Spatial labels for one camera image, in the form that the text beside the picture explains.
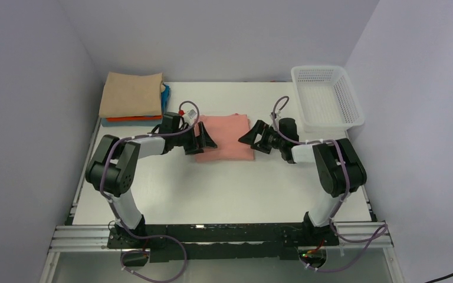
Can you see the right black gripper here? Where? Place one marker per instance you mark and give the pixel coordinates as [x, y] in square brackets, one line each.
[261, 127]

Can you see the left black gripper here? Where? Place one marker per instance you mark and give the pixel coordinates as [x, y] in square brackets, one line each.
[205, 140]

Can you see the pink t shirt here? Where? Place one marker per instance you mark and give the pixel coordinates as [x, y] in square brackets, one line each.
[225, 132]

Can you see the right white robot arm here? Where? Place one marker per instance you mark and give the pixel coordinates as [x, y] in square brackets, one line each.
[338, 166]

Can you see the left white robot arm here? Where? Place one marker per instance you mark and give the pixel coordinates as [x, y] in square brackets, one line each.
[112, 168]

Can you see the folded orange t shirt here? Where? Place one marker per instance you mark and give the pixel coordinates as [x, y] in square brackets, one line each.
[133, 118]

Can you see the white plastic basket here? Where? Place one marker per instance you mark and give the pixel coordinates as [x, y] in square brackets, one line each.
[326, 98]

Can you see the folded tan t shirt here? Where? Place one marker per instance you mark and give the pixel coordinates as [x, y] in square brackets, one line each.
[127, 95]

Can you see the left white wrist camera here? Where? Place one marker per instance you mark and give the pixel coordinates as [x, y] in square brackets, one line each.
[189, 116]

